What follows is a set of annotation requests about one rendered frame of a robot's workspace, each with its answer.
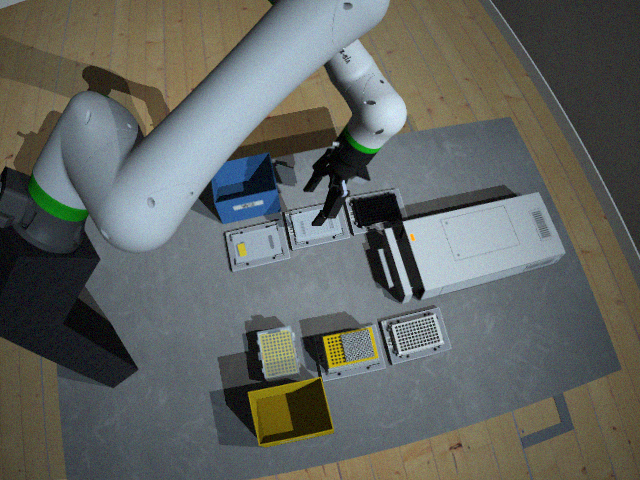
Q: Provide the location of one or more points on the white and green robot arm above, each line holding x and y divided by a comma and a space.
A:
137, 189

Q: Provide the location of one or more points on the yellow open-top bin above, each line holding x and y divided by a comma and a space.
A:
290, 411

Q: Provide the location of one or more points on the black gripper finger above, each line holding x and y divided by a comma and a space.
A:
333, 202
319, 172

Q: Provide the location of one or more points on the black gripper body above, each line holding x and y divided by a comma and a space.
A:
341, 168

